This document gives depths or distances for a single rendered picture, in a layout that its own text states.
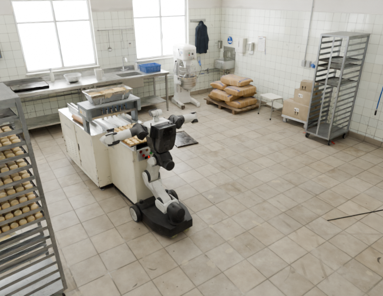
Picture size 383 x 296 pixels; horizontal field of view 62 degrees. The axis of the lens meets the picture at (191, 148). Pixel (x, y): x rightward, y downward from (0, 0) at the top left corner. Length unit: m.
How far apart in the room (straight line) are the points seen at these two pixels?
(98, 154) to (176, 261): 1.72
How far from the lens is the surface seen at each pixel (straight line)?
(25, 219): 2.72
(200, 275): 3.22
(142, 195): 3.89
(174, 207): 3.44
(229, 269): 3.29
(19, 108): 2.29
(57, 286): 3.17
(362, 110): 6.38
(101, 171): 4.32
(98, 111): 4.11
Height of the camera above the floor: 2.39
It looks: 26 degrees down
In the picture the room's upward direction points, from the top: straight up
